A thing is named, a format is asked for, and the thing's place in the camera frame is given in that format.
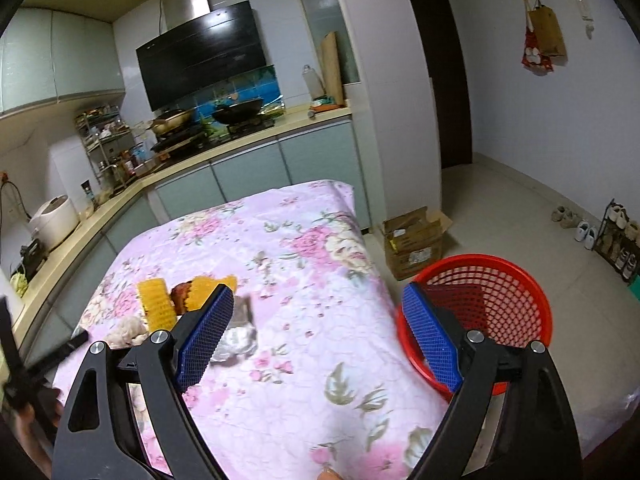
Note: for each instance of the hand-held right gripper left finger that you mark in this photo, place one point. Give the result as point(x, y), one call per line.
point(207, 340)

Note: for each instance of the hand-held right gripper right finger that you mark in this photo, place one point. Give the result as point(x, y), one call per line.
point(430, 340)

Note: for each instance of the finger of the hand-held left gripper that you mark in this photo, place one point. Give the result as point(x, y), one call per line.
point(62, 350)

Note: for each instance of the yellow corn cob piece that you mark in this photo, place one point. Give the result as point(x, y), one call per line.
point(200, 287)

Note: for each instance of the yellow knitted garment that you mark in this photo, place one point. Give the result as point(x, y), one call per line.
point(155, 300)

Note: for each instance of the white tissue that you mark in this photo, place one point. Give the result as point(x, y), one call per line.
point(127, 332)

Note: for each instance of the red plastic mesh basket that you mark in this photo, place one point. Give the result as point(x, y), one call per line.
point(500, 280)

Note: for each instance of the person's left hand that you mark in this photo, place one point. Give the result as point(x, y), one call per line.
point(25, 422)

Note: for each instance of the person's right hand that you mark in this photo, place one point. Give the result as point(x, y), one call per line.
point(329, 474)

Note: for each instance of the crumpled silver wrapper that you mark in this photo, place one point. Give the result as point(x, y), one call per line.
point(237, 335)

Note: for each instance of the open cardboard box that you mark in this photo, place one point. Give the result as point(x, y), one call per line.
point(415, 245)

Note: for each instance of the pink floral blanket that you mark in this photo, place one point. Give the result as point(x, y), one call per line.
point(300, 285)

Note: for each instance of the white rice cooker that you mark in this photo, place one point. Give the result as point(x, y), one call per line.
point(52, 222)

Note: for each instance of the dark seasoning bottle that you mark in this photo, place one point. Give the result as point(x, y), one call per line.
point(87, 196)

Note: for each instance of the kitchen counter with cabinets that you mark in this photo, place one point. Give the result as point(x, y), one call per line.
point(250, 165)

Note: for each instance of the beige shoe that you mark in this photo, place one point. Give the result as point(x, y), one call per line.
point(559, 214)
point(572, 219)

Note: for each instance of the white shoe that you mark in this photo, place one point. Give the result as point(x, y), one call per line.
point(591, 238)
point(581, 231)

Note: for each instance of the black gas stove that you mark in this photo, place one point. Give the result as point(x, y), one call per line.
point(200, 137)

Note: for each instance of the black metal shoe rack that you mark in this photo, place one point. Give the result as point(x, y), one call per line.
point(602, 230)

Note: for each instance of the metal spice rack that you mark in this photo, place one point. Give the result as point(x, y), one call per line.
point(107, 145)

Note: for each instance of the assorted stored shoes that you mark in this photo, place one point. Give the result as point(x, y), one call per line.
point(625, 240)

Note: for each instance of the golden wok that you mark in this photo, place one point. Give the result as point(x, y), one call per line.
point(170, 120)

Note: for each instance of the black wok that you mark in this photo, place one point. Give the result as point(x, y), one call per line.
point(240, 110)

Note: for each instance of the clear plastic bottle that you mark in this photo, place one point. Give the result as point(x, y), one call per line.
point(312, 82)

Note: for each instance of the dark wooden door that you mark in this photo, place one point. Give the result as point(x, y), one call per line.
point(440, 60)

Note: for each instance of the black range hood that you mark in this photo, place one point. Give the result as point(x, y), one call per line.
point(200, 55)

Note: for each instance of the wooden cutting board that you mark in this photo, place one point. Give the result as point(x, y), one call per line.
point(331, 70)

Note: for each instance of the pale green upper cabinets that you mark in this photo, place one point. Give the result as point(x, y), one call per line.
point(60, 55)

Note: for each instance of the red printed hanging bag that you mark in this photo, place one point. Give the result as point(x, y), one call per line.
point(532, 57)

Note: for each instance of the brown paper bag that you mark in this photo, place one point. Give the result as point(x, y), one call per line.
point(547, 32)

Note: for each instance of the white wall intercom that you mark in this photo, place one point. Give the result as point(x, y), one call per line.
point(584, 10)

